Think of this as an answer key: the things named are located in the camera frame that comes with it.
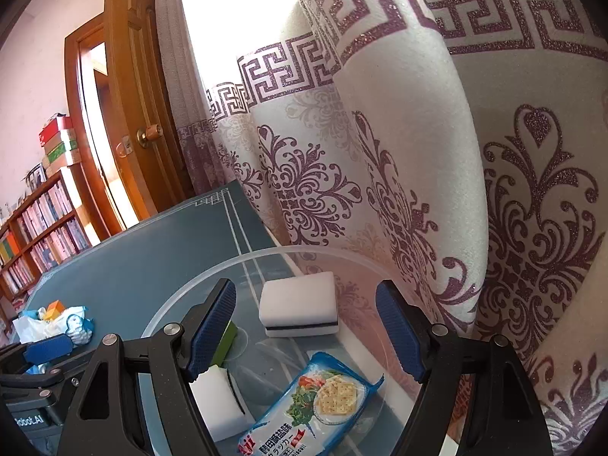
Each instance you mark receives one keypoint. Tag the green cardboard box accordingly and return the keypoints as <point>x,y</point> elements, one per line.
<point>61,153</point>

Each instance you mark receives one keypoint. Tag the grey patterned curtain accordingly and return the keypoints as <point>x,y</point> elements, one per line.
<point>183,104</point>

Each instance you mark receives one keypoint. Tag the wooden bookshelf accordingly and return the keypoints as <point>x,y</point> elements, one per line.
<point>61,179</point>

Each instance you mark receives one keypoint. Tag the white sponge black layer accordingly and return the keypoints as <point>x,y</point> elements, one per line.
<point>213,403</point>
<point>297,299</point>

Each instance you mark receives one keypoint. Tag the wooden door frame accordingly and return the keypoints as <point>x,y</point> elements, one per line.
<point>73,104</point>

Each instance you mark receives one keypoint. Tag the rows of books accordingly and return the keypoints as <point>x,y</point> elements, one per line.
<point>47,218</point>

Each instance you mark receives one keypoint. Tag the green scouring sponge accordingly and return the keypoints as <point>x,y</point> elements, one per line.
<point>227,342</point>

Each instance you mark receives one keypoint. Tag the clear plastic bowl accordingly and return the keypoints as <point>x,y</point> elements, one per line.
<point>266,356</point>

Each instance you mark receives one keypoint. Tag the framed photo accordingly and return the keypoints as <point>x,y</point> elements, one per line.
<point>35,176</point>

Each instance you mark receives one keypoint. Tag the white purple patterned curtain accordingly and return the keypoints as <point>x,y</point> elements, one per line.
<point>403,152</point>

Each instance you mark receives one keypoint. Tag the red cardboard box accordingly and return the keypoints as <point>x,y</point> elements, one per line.
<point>54,128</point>

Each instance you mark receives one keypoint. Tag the wooden door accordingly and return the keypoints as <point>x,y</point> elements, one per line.
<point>137,80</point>

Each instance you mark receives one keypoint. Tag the blue cracker packet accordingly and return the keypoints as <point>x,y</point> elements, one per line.
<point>304,408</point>

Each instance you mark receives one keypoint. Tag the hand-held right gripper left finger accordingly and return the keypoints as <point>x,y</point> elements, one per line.
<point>213,327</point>

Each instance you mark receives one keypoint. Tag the yellow toy brick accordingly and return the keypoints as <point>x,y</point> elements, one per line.
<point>54,311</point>

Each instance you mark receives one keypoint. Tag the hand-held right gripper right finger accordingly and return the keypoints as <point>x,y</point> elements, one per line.
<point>396,332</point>

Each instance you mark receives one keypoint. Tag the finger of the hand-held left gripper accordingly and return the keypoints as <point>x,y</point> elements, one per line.
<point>42,382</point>
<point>47,347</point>

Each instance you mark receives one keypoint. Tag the white printed plastic bag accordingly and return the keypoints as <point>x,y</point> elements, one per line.
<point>28,330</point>

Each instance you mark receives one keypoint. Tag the brass door knob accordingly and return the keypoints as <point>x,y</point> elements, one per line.
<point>148,134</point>

